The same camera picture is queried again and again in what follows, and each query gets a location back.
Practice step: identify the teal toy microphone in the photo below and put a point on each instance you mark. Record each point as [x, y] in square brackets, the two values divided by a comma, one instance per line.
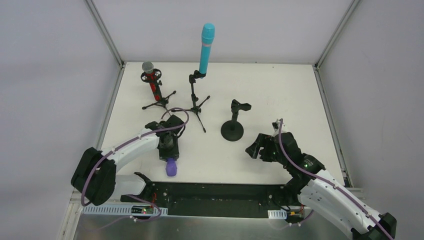
[207, 38]

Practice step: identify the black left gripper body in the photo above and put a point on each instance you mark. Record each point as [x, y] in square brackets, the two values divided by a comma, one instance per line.
[169, 155]

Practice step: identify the black round-base mic stand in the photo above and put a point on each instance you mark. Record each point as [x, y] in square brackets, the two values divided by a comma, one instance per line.
[232, 130]

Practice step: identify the black tripod shock-mount stand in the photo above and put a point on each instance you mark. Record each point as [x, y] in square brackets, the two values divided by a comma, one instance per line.
[163, 102]

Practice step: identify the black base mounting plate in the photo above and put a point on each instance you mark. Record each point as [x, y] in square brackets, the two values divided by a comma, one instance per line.
[216, 200]

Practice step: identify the black tripod clip stand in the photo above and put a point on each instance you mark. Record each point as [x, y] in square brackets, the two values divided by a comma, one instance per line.
[196, 108]

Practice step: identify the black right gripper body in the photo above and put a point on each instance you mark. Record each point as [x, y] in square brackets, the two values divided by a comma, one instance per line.
[262, 148]

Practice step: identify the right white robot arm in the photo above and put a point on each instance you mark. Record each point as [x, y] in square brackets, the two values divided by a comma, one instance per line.
[313, 186]

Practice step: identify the red glitter microphone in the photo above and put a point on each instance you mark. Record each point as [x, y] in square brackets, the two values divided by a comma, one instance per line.
[152, 76]

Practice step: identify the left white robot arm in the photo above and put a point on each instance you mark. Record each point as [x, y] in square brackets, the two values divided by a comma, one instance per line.
[97, 177]

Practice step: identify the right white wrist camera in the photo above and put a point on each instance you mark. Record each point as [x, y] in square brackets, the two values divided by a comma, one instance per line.
[279, 126]

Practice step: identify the purple toy microphone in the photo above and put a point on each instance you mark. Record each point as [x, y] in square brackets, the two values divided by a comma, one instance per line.
[171, 167]

